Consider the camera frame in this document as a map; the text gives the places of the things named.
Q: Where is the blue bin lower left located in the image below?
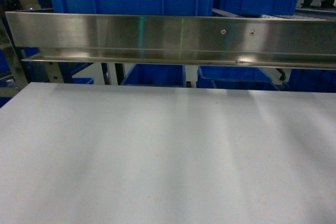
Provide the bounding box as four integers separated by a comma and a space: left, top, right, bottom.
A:
121, 64, 186, 87

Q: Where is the stainless steel rail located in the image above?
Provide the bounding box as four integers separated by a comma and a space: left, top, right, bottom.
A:
6, 11, 335, 70

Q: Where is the blue bin lower centre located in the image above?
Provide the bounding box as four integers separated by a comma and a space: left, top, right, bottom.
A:
196, 66, 278, 91

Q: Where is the blue bin lower right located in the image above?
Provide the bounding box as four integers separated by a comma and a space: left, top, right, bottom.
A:
283, 69, 335, 93

